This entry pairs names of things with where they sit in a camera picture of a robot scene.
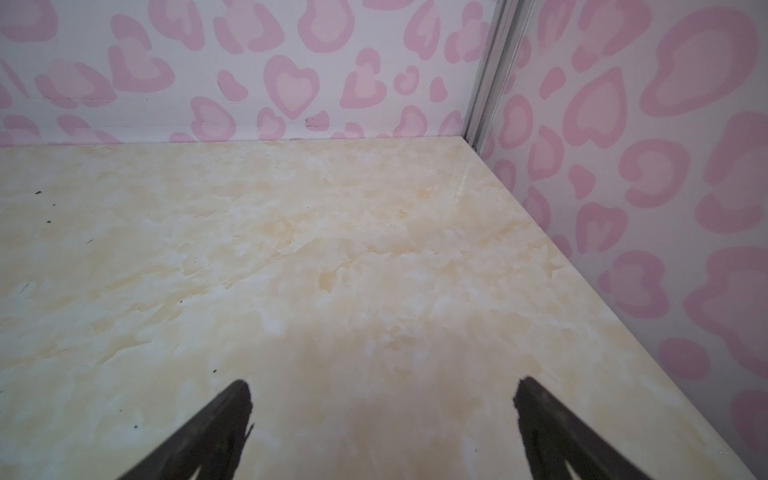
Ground aluminium corner frame post right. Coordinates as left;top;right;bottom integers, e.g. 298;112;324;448
461;0;535;154

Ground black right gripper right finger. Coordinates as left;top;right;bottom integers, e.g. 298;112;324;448
513;377;650;480

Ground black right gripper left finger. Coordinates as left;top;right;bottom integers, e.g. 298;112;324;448
121;380;252;480

